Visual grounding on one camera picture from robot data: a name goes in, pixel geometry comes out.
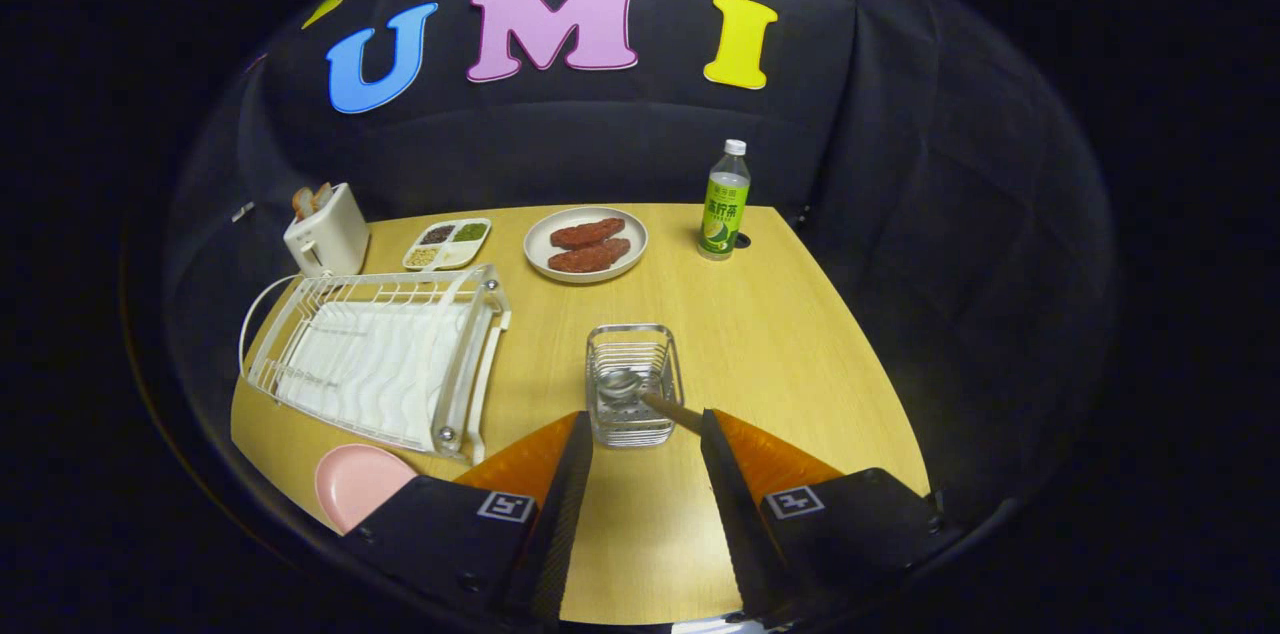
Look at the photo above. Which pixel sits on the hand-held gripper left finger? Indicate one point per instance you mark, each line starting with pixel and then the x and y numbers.
pixel 560 534

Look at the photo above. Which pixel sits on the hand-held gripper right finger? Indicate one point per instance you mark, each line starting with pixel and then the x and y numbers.
pixel 735 524

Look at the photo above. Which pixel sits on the pink plate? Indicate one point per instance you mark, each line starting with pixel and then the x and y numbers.
pixel 355 484

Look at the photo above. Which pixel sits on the white plate with meat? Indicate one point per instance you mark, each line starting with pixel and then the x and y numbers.
pixel 538 249

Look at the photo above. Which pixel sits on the red meat piece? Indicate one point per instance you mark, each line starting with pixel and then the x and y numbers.
pixel 588 233
pixel 590 257

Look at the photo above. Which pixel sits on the white divided seasoning tray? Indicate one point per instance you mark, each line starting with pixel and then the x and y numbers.
pixel 458 256

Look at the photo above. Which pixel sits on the beige seasoning portion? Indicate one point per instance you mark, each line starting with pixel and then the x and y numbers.
pixel 423 257

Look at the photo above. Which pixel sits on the green seasoning portion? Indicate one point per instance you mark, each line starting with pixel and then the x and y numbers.
pixel 471 231

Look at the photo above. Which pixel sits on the green drink bottle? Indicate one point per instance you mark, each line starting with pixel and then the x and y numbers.
pixel 724 204

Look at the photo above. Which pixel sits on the dark seasoning portion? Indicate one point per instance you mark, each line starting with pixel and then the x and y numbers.
pixel 437 234

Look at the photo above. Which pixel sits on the white toaster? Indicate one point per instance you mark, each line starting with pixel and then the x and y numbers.
pixel 330 239

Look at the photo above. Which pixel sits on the toasted bread slice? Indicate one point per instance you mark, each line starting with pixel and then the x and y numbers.
pixel 301 203
pixel 321 196

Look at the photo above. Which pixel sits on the silver backdrop clip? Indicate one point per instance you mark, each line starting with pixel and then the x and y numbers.
pixel 242 211

